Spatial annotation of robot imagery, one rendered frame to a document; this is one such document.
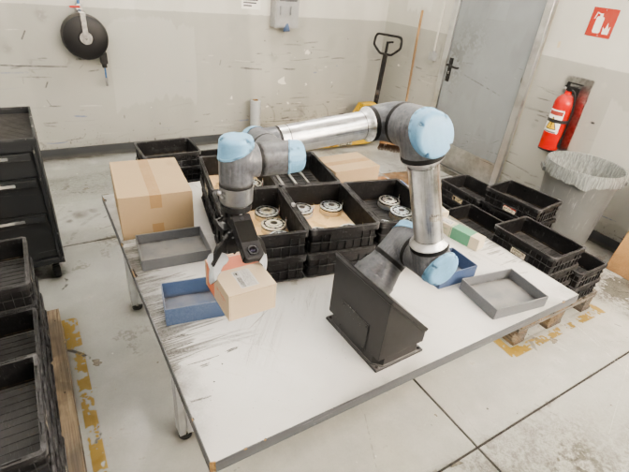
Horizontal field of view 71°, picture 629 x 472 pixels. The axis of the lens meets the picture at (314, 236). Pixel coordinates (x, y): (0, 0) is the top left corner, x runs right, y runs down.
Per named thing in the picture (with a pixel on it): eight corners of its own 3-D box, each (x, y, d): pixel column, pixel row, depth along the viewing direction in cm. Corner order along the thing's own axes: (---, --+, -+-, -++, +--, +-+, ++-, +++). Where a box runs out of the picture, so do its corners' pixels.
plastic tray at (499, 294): (492, 319, 165) (497, 309, 163) (459, 288, 181) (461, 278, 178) (544, 306, 176) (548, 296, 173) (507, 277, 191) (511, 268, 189)
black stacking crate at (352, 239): (375, 248, 180) (380, 225, 175) (308, 258, 170) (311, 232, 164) (338, 204, 212) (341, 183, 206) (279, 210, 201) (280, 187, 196)
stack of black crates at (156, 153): (191, 191, 358) (188, 137, 335) (203, 207, 336) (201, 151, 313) (139, 199, 339) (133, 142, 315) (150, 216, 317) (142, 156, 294)
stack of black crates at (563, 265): (557, 310, 266) (588, 247, 243) (526, 325, 251) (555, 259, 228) (503, 274, 294) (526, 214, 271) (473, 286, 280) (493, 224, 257)
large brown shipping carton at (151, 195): (194, 230, 201) (192, 190, 191) (124, 241, 188) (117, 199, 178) (177, 193, 231) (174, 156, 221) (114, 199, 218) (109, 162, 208)
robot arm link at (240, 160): (263, 140, 91) (222, 143, 87) (261, 189, 96) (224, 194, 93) (250, 128, 97) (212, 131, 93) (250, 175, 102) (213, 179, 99)
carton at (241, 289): (275, 307, 108) (276, 283, 104) (228, 321, 103) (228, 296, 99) (248, 272, 120) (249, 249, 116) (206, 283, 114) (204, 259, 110)
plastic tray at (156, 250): (142, 272, 171) (141, 260, 169) (136, 244, 186) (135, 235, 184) (212, 259, 182) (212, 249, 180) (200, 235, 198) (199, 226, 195)
